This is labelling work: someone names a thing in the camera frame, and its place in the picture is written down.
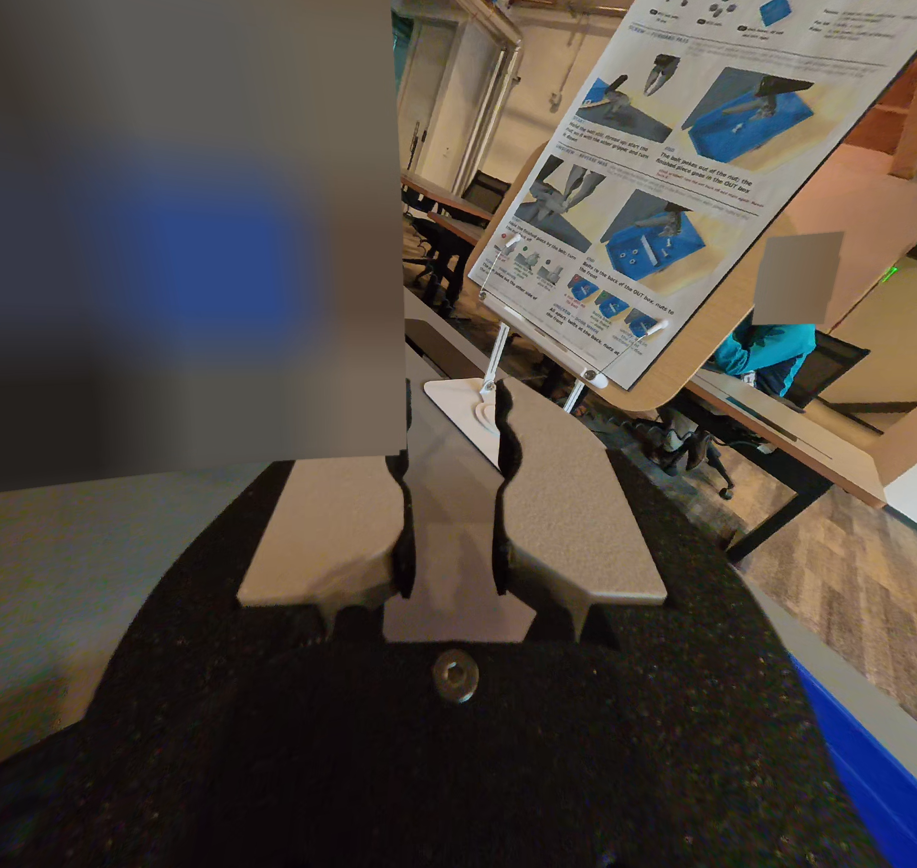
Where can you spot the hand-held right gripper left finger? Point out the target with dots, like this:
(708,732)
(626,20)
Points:
(322,524)

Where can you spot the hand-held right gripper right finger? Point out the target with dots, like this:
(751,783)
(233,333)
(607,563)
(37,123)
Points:
(573,510)

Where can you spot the blue plastic bin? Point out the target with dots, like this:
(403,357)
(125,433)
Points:
(874,775)

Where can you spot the printed instruction poster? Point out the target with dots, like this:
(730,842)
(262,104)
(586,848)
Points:
(680,130)

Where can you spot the light wooden board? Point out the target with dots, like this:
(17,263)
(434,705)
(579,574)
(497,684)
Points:
(845,187)

